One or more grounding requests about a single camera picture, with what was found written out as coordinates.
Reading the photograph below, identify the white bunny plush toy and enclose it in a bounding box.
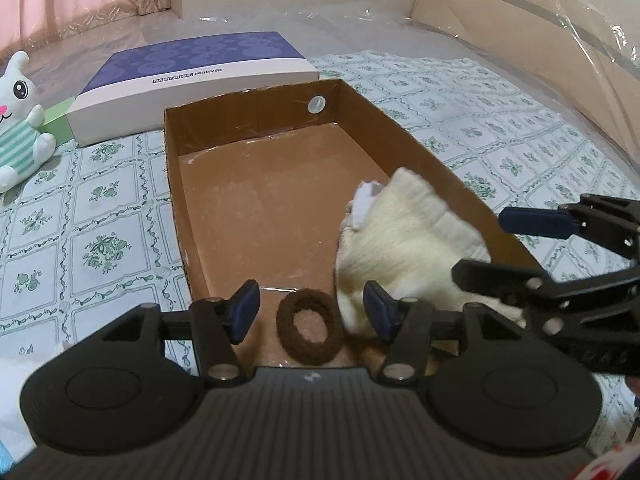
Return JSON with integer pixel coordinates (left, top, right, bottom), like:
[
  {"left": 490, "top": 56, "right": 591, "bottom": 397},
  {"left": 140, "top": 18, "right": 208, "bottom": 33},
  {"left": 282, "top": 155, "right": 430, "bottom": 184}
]
[{"left": 0, "top": 51, "right": 57, "bottom": 194}]

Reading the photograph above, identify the cream knit sock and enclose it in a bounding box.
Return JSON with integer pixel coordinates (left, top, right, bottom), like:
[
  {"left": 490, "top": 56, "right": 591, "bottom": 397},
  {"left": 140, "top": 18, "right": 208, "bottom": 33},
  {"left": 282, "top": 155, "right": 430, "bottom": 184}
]
[{"left": 334, "top": 167, "right": 529, "bottom": 337}]

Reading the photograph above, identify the green floral bedsheet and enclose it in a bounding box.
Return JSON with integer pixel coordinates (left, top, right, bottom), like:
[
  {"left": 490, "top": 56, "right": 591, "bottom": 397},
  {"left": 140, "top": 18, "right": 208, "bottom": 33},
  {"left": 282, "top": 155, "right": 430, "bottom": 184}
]
[{"left": 0, "top": 50, "right": 640, "bottom": 463}]

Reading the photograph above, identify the beige wooden headboard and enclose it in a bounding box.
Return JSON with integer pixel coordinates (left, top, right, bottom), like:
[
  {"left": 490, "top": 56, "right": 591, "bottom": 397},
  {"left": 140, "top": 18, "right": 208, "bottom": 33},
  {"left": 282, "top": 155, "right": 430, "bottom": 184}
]
[{"left": 409, "top": 0, "right": 640, "bottom": 143}]

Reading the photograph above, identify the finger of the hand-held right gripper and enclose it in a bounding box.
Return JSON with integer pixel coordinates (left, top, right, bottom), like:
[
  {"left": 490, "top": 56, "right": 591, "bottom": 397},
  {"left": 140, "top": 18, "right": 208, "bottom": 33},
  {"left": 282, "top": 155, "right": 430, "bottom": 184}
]
[
  {"left": 451, "top": 258, "right": 640, "bottom": 377},
  {"left": 499, "top": 192, "right": 640, "bottom": 261}
]

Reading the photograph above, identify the green box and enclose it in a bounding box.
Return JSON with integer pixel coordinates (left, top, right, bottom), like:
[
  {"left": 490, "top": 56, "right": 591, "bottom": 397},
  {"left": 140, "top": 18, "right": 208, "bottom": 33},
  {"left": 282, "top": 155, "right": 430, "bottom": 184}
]
[{"left": 42, "top": 97, "right": 81, "bottom": 147}]

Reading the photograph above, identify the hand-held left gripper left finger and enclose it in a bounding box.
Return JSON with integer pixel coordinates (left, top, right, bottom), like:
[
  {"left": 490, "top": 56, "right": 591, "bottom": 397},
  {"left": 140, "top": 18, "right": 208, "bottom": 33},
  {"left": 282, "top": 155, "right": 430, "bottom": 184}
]
[{"left": 101, "top": 280, "right": 261, "bottom": 386}]

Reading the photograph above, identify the clear plastic sheet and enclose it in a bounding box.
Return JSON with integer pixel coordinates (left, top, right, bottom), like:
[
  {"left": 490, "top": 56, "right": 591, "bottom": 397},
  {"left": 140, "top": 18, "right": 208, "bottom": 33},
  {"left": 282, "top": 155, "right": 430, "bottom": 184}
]
[{"left": 0, "top": 0, "right": 640, "bottom": 241}]

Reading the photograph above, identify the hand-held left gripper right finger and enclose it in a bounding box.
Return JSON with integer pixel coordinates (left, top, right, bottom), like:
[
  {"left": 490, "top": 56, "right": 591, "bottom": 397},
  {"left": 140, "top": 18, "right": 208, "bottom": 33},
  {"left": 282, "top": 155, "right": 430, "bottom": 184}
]
[{"left": 363, "top": 280, "right": 525, "bottom": 386}]

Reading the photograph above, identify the brown hair tie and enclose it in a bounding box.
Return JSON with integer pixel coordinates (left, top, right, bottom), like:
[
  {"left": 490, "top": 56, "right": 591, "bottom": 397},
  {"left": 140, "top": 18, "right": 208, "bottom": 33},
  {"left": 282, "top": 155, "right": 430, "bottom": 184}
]
[{"left": 276, "top": 287, "right": 346, "bottom": 365}]

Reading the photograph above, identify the brown cardboard box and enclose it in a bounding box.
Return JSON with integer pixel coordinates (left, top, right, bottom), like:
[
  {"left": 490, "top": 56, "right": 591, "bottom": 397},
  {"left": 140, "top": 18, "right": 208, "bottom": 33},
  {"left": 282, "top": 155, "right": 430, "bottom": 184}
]
[{"left": 163, "top": 78, "right": 547, "bottom": 377}]

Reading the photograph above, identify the purple and white box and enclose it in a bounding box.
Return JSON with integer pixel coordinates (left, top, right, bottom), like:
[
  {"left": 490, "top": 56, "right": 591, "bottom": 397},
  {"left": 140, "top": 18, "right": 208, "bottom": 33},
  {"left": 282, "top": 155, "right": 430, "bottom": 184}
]
[{"left": 65, "top": 31, "right": 321, "bottom": 149}]

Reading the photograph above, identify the red patterned cloth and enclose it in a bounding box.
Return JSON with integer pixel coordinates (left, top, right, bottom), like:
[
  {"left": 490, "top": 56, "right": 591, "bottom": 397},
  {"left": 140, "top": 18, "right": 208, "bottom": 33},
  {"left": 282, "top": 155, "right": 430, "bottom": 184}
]
[{"left": 570, "top": 439, "right": 640, "bottom": 480}]

